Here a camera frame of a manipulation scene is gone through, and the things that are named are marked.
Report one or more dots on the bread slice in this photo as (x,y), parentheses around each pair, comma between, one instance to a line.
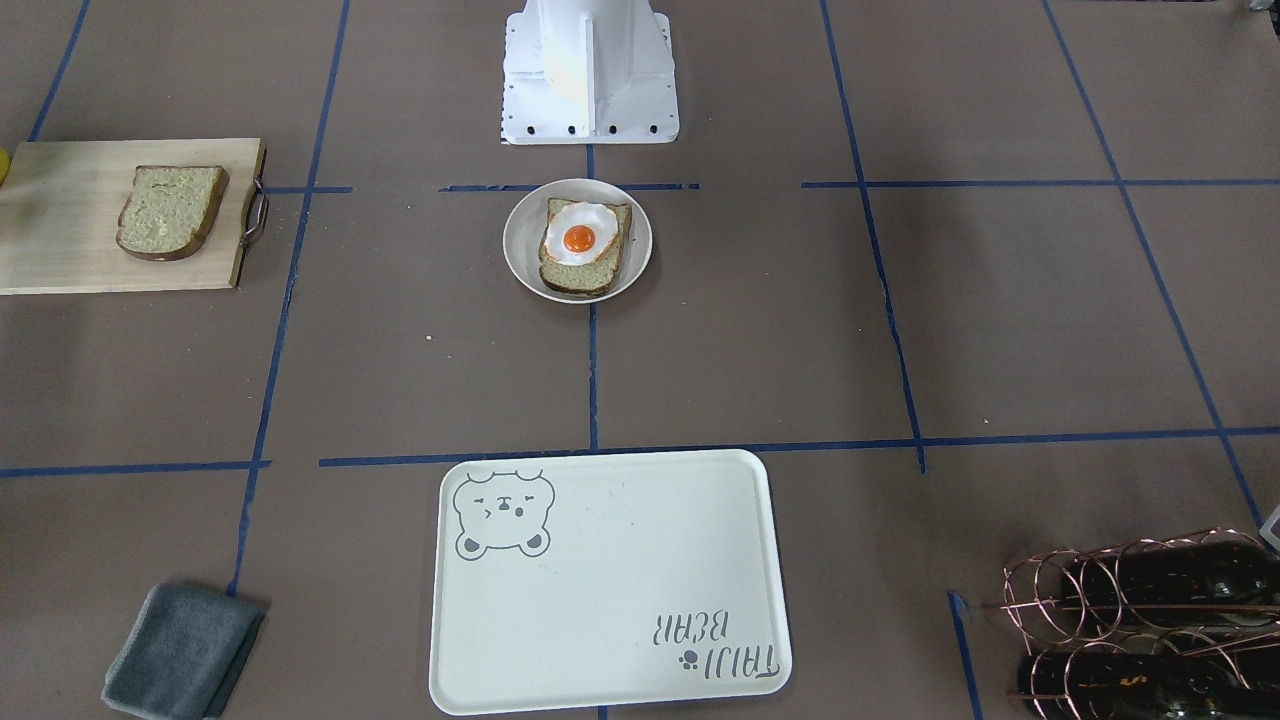
(170,211)
(594,279)

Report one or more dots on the cream bear tray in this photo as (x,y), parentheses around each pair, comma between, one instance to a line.
(615,579)

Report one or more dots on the white round plate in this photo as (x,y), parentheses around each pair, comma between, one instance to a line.
(526,225)

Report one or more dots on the fried egg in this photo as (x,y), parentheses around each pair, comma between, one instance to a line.
(579,232)

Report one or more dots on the grey folded cloth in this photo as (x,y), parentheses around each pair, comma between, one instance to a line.
(185,654)

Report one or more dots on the wooden cutting board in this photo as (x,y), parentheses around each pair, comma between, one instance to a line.
(61,201)

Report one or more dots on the dark wine bottle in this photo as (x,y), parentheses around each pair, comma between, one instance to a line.
(1098,682)
(1214,582)

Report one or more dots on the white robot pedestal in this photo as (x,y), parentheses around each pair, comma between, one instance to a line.
(588,72)

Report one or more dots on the copper wire bottle rack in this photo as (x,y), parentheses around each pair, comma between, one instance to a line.
(1031,603)

